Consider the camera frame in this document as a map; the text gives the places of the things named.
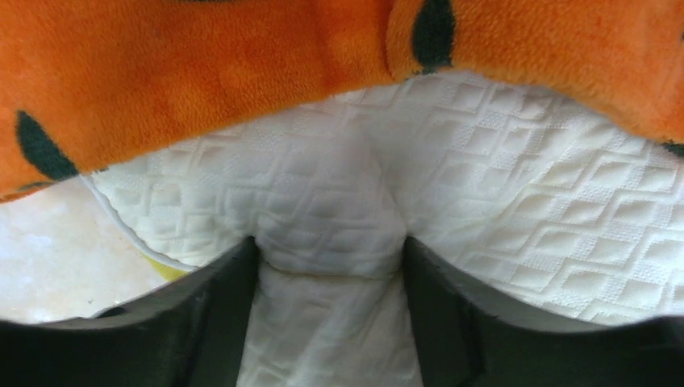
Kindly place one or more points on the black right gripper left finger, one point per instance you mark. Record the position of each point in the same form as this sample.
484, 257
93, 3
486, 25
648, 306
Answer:
190, 332

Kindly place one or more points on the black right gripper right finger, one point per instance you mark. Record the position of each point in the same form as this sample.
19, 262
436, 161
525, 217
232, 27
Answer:
469, 334

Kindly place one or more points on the white pillow yellow edge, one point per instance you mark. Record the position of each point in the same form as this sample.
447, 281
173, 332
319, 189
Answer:
520, 187

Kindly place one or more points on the orange patterned pillowcase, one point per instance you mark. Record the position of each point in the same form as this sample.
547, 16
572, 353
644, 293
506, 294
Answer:
88, 84

